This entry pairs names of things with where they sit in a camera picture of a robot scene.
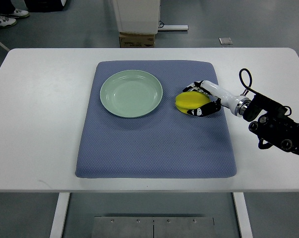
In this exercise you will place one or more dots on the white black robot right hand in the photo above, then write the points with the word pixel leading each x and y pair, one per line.
pixel 219 98

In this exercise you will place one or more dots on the yellow starfruit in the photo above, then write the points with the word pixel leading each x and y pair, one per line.
pixel 191 100

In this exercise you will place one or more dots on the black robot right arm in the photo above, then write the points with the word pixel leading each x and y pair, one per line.
pixel 273 127

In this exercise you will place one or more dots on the grey floor square plate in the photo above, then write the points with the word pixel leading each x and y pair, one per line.
pixel 225 41

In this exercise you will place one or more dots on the pale green plate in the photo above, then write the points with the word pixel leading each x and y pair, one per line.
pixel 131 93

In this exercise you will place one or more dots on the metal floor plate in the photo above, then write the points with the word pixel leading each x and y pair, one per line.
pixel 153 227

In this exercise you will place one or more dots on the blue textured mat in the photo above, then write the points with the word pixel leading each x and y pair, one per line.
pixel 164 144

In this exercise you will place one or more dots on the white floor bar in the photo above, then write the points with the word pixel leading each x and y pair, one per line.
pixel 173 28

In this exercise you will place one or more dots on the white table leg right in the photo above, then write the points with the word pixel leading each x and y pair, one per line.
pixel 242 215

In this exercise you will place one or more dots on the white table leg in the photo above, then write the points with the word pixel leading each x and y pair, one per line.
pixel 60 215
pixel 242 215

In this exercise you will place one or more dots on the brown cardboard box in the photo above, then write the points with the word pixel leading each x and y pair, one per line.
pixel 128 40

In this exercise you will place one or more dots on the white table leg left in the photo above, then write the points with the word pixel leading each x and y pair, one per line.
pixel 60 215

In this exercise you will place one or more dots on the black base with white edge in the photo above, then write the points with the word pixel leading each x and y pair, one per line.
pixel 45 5

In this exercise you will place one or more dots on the white green sneaker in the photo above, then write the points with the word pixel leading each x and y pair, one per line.
pixel 6 22

